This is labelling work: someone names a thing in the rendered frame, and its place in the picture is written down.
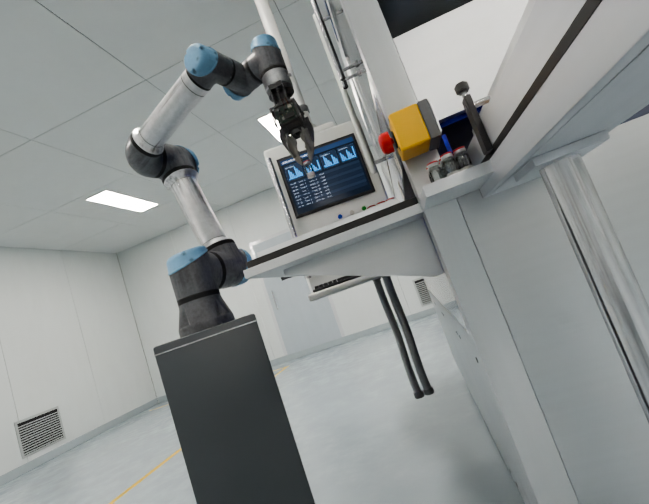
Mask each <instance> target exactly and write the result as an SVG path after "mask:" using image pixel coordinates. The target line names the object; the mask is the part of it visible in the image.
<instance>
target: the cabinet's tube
mask: <svg viewBox="0 0 649 504"><path fill-rule="evenodd" d="M254 1H255V4H256V7H257V10H258V13H259V15H260V18H261V21H262V24H263V27H264V29H265V32H266V34H270V35H272V36H273V37H274V38H275V39H276V41H277V43H278V46H279V48H280V49H281V53H282V56H283V59H284V62H285V65H286V67H287V70H288V73H291V75H292V76H291V77H290V79H291V82H292V86H293V89H294V94H293V96H292V97H291V98H293V97H294V99H295V100H296V102H297V103H298V105H299V106H300V108H301V111H303V112H304V113H305V114H304V117H308V118H309V121H310V122H311V124H312V126H313V128H314V127H317V126H316V125H315V124H313V123H312V121H311V118H310V115H309V113H310V111H309V108H308V106H307V105H306V104H305V101H304V99H303V96H302V93H301V90H300V88H299V85H298V82H297V79H296V77H295V74H294V71H293V68H292V65H291V63H290V60H289V57H288V54H287V52H286V49H285V46H284V43H283V41H282V38H281V35H280V32H279V30H278V27H277V24H276V21H275V18H274V16H273V13H272V10H271V7H270V5H269V2H268V0H254Z"/></svg>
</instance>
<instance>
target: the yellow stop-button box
mask: <svg viewBox="0 0 649 504"><path fill-rule="evenodd" d="M388 120H389V126H390V133H391V137H392V138H393V140H394V145H395V147H396V148H397V149H398V152H399V155H400V158H401V160H402V161H406V160H409V159H411V158H414V157H416V156H419V155H421V154H423V153H426V152H428V151H429V150H430V151H431V150H434V149H436V148H438V147H439V143H440V138H441V132H440V129H439V127H438V124H437V122H436V119H435V117H434V115H433V112H432V110H431V107H430V105H429V102H428V100H427V99H426V98H425V99H423V100H421V101H418V102H417V104H416V103H415V104H412V105H410V106H408V107H405V108H403V109H401V110H398V111H396V112H394V113H392V114H390V115H389V116H388Z"/></svg>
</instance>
